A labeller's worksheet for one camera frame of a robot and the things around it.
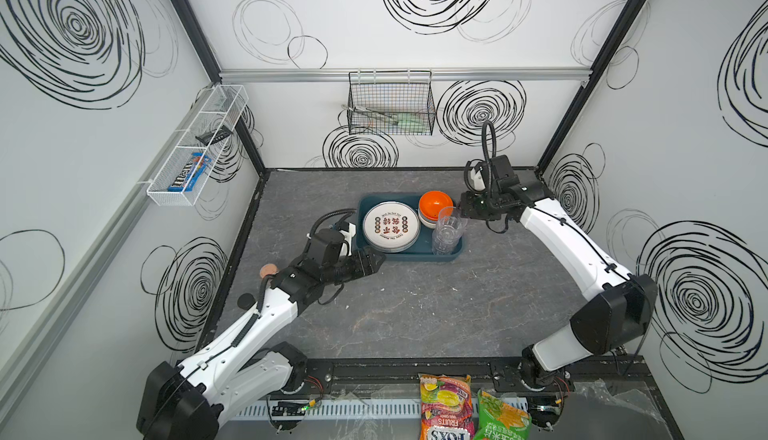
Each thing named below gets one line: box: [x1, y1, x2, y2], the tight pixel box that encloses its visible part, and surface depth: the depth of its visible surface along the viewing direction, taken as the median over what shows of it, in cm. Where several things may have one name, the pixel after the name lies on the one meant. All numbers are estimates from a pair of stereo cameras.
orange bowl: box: [418, 190, 454, 221], surface depth 100 cm
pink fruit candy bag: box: [418, 373, 475, 440], surface depth 69 cm
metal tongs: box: [342, 104, 400, 126], surface depth 88 cm
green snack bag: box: [474, 389, 533, 440], surface depth 67 cm
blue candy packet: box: [167, 152, 212, 192], surface depth 72 cm
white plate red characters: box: [362, 201, 421, 253], surface depth 101 cm
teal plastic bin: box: [363, 228, 465, 262], surface depth 96 cm
